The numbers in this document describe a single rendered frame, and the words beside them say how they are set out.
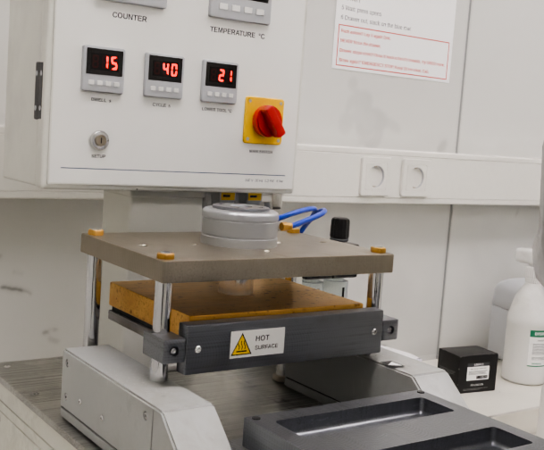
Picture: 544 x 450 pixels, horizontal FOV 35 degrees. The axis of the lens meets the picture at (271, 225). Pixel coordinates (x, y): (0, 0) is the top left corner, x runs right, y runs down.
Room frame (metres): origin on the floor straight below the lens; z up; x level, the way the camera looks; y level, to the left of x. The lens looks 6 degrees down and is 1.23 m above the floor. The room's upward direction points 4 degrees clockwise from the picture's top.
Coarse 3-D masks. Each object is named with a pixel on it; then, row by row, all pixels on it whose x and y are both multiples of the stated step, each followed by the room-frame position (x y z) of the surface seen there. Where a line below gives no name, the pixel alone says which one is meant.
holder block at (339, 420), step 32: (256, 416) 0.69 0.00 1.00; (288, 416) 0.70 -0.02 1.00; (320, 416) 0.71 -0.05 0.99; (352, 416) 0.73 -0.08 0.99; (384, 416) 0.75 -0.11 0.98; (416, 416) 0.77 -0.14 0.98; (448, 416) 0.73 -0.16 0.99; (480, 416) 0.73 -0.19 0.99; (256, 448) 0.67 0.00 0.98; (288, 448) 0.64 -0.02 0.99; (320, 448) 0.63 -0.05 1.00; (352, 448) 0.63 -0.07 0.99; (384, 448) 0.64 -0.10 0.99; (416, 448) 0.66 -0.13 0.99; (448, 448) 0.68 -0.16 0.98; (480, 448) 0.69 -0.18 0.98; (512, 448) 0.66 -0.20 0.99
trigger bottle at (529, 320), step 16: (528, 256) 1.60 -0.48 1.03; (528, 272) 1.59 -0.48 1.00; (528, 288) 1.59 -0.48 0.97; (512, 304) 1.60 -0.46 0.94; (528, 304) 1.57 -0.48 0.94; (512, 320) 1.59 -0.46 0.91; (528, 320) 1.57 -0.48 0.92; (512, 336) 1.58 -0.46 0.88; (528, 336) 1.56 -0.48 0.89; (512, 352) 1.58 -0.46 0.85; (528, 352) 1.56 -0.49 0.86; (512, 368) 1.58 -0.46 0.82; (528, 368) 1.56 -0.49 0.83; (528, 384) 1.56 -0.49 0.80
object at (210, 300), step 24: (120, 288) 0.88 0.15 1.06; (144, 288) 0.87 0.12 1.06; (192, 288) 0.89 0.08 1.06; (216, 288) 0.90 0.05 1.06; (240, 288) 0.87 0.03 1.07; (264, 288) 0.92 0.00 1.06; (288, 288) 0.93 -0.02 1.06; (312, 288) 0.94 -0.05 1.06; (120, 312) 0.88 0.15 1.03; (144, 312) 0.83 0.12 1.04; (192, 312) 0.77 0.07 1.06; (216, 312) 0.78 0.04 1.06; (240, 312) 0.79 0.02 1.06; (264, 312) 0.81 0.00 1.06; (288, 312) 0.82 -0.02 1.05
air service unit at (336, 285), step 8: (336, 224) 1.13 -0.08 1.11; (344, 224) 1.13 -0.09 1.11; (336, 232) 1.13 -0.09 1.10; (344, 232) 1.13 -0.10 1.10; (336, 240) 1.13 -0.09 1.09; (344, 240) 1.13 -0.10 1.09; (304, 280) 1.11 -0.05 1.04; (312, 280) 1.11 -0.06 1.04; (320, 280) 1.13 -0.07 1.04; (328, 280) 1.13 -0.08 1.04; (336, 280) 1.13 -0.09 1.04; (344, 280) 1.14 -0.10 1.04; (320, 288) 1.11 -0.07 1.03; (328, 288) 1.13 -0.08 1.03; (336, 288) 1.13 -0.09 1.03; (344, 288) 1.13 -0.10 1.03; (344, 296) 1.13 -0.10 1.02
